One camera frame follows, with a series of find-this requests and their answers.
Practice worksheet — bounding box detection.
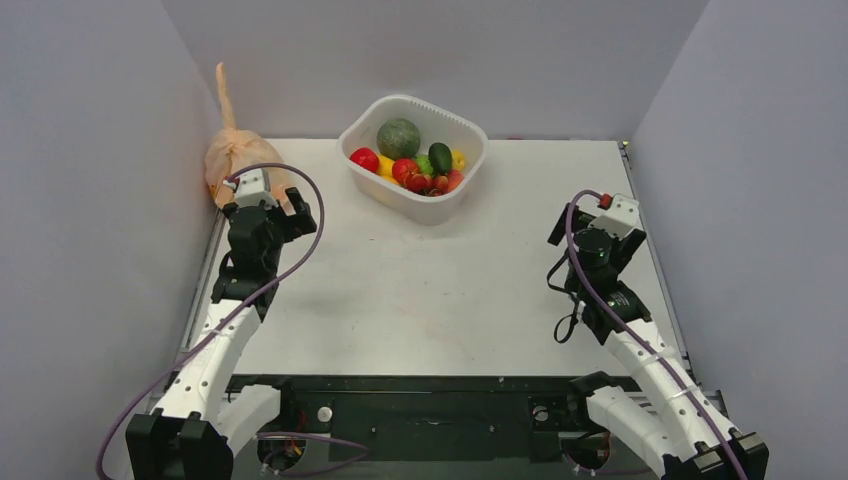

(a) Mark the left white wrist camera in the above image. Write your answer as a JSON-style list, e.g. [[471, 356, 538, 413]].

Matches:
[[223, 169, 279, 209]]

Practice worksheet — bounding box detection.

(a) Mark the yellow fruit in tub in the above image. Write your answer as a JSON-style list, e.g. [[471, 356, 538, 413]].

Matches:
[[377, 155, 399, 185]]

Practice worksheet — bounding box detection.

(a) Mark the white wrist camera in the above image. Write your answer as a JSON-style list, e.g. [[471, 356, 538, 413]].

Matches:
[[592, 194, 640, 240], [223, 169, 279, 209]]

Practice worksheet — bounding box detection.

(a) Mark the orange translucent plastic bag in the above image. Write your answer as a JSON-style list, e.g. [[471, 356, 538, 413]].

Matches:
[[204, 62, 284, 210]]

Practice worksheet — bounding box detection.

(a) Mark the red cherries bunch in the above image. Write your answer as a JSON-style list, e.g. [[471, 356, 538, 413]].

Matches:
[[403, 171, 465, 197]]

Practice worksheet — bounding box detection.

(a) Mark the white plastic tub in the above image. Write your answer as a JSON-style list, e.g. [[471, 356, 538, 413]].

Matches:
[[336, 94, 489, 225]]

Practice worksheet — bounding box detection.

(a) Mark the red apple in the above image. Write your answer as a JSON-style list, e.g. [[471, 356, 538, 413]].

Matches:
[[391, 158, 420, 187], [349, 147, 380, 173]]

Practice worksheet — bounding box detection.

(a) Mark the dark green avocado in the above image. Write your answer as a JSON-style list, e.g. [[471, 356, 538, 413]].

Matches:
[[428, 142, 453, 175]]

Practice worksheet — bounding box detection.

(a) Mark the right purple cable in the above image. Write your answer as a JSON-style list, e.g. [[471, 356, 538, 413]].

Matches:
[[564, 190, 750, 480]]

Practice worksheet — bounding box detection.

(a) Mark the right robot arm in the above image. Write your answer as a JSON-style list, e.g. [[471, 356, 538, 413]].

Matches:
[[548, 195, 769, 479]]

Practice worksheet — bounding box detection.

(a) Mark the red apple left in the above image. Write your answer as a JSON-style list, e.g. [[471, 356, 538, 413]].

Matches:
[[349, 147, 380, 173]]

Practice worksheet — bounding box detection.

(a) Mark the red apple centre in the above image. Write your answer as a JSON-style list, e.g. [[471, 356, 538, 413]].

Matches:
[[391, 158, 420, 187]]

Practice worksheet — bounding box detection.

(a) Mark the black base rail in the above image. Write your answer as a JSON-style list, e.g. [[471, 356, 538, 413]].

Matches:
[[225, 374, 596, 463]]

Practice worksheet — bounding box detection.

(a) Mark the round green melon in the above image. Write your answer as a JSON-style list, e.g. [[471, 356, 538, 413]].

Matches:
[[376, 118, 421, 160]]

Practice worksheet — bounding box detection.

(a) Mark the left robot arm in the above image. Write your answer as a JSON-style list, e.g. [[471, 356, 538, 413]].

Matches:
[[125, 188, 323, 479]]

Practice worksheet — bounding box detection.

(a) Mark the purple cable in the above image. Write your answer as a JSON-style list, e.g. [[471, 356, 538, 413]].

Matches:
[[564, 190, 750, 480], [95, 162, 325, 480]]

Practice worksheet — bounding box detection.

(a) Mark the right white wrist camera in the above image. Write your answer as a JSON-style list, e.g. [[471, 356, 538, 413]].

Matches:
[[592, 194, 640, 240]]

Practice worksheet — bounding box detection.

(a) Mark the yellow lemon right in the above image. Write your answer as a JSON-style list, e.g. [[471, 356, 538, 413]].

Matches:
[[451, 149, 467, 172]]

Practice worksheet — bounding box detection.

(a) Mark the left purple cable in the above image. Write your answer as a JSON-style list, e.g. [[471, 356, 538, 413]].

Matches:
[[95, 162, 325, 480]]

